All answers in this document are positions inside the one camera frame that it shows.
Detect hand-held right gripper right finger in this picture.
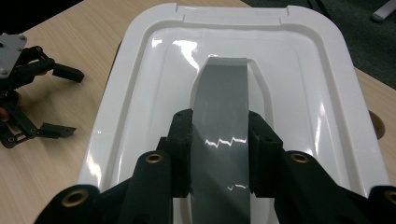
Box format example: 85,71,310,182
247,111,372,224

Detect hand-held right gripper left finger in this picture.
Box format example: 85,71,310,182
118,108,194,224

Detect white lidded plastic container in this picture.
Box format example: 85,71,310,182
78,3,390,224

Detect dark round table grommet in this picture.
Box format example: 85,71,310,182
368,110,386,140

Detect black floor cables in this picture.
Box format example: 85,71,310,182
306,0,331,18

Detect white metal table frame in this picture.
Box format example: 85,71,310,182
369,0,396,22

